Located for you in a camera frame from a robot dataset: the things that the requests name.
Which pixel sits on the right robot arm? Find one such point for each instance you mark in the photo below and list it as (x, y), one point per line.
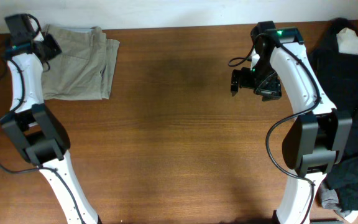
(307, 144)

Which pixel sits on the grey cloth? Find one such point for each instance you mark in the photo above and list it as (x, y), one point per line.
(330, 201)

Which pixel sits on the khaki green shorts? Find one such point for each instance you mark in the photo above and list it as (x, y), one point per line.
(85, 68)

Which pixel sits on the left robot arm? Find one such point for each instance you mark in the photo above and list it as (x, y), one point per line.
(35, 132)

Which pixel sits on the dark teal garment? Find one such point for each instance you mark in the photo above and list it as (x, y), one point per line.
(344, 180)

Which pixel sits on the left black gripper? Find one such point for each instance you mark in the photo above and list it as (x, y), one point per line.
(50, 47)

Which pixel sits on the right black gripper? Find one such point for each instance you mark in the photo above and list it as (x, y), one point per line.
(268, 90)

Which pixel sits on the white cloth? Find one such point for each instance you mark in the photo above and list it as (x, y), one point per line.
(347, 41)

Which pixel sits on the black garment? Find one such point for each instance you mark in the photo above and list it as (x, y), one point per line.
(337, 72)

